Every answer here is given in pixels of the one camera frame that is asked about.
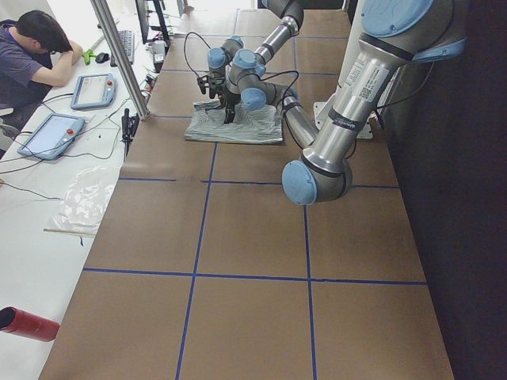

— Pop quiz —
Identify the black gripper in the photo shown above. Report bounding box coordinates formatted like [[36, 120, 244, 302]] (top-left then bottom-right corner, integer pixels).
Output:
[[219, 86, 241, 124], [196, 71, 226, 101]]

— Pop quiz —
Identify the navy white striped polo shirt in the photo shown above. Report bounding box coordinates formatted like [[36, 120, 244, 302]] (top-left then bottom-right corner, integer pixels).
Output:
[[184, 101, 283, 144]]

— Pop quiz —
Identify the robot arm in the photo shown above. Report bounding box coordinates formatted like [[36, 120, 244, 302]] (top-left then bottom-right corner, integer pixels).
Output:
[[196, 1, 304, 112], [208, 1, 469, 205]]

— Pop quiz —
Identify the black power strip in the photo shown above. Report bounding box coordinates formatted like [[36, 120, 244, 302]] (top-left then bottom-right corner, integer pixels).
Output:
[[121, 108, 139, 160]]

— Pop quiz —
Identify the black keyboard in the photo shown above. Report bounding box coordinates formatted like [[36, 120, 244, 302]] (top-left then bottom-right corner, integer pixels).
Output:
[[117, 30, 135, 64]]

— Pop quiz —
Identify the black monitor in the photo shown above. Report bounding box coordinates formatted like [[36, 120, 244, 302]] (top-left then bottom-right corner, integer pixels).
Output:
[[134, 0, 173, 44]]

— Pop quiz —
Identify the black computer mouse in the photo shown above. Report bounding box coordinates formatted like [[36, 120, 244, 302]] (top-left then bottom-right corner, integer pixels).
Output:
[[95, 52, 110, 64]]

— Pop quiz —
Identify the upper teach pendant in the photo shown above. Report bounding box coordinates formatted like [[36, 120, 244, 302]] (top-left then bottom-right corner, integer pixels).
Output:
[[71, 74, 116, 110]]

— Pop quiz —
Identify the teach pendant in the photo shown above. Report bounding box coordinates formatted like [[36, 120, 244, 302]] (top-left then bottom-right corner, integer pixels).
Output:
[[71, 74, 116, 110], [17, 113, 86, 160]]

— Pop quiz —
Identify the lower teach pendant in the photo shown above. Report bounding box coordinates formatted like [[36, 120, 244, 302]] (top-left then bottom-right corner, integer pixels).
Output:
[[17, 113, 86, 160]]

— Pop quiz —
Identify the clear plastic bag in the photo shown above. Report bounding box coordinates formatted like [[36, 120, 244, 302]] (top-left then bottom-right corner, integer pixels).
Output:
[[44, 165, 120, 236]]

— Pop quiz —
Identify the seated person dark shirt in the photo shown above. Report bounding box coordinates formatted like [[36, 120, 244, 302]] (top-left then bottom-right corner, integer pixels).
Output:
[[1, 10, 83, 130]]

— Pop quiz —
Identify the red cylinder bottle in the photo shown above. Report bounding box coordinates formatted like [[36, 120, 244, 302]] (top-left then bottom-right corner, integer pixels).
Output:
[[1, 306, 60, 342]]

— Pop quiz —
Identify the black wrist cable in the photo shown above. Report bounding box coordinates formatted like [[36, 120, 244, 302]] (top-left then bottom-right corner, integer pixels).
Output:
[[261, 70, 357, 159], [184, 31, 215, 82]]

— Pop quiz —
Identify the aluminium frame post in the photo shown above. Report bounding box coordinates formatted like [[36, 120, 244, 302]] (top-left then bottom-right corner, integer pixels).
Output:
[[90, 0, 150, 120]]

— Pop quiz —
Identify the green handled tool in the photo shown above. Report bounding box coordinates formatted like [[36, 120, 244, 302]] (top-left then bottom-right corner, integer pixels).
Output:
[[82, 35, 105, 66]]

